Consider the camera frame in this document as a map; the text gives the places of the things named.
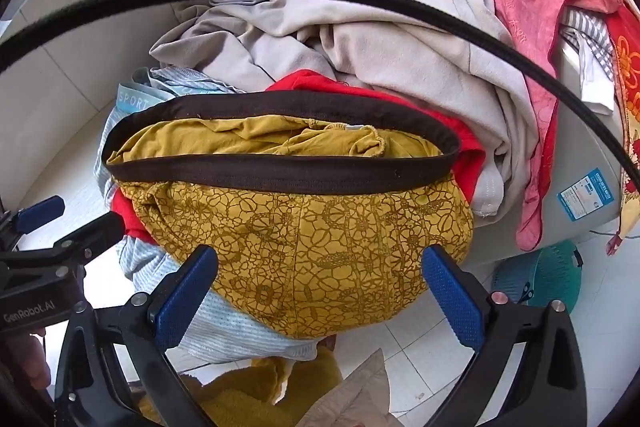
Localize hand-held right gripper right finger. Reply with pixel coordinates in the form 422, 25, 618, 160
421, 244, 588, 427

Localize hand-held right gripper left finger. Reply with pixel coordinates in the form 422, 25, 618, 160
52, 245, 221, 427

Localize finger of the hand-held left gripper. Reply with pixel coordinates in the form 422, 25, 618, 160
35, 211, 126, 269
0, 195, 66, 253

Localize yellow patterned pants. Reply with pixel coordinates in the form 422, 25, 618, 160
100, 91, 475, 340

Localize person's left hand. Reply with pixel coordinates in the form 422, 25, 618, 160
0, 329, 52, 413

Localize light blue striped garment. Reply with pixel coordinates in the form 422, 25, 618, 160
95, 67, 321, 363

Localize teal plastic basket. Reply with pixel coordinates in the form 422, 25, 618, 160
492, 239, 585, 315

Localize person's yellow fleece top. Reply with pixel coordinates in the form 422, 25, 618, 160
137, 344, 343, 427

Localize person's beige padded jacket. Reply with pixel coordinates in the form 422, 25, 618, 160
295, 347, 401, 427

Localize blue label sticker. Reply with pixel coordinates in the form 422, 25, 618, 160
557, 168, 616, 222

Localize grey appliance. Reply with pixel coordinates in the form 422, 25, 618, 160
470, 37, 626, 268

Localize red garment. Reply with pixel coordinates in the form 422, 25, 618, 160
111, 69, 487, 243

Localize beige garment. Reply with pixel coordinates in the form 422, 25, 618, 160
149, 0, 551, 218

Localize grey checked cloth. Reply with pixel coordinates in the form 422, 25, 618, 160
559, 9, 616, 115

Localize red yellow printed blanket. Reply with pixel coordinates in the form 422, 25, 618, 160
582, 0, 640, 258

